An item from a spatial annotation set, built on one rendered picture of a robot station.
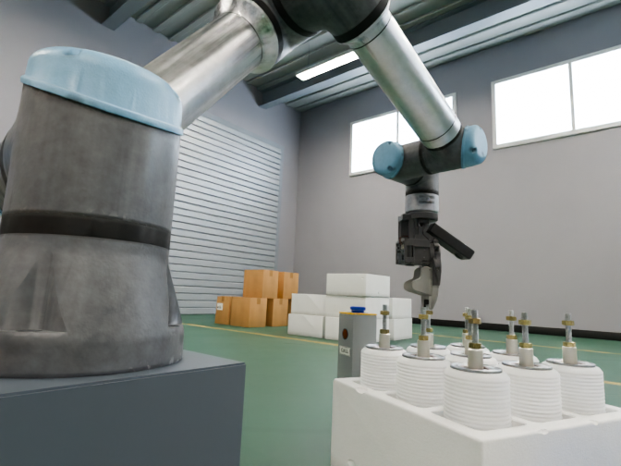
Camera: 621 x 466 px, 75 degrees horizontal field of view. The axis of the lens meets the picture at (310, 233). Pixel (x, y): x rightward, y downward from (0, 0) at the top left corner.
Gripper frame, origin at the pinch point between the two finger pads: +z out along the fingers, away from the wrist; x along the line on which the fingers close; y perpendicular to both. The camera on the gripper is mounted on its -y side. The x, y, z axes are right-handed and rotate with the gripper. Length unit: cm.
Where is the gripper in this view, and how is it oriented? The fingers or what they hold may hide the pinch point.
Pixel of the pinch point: (431, 303)
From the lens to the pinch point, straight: 95.3
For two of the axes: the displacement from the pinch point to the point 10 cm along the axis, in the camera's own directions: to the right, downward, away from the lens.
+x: 0.7, -1.5, -9.9
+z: -0.4, 9.9, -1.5
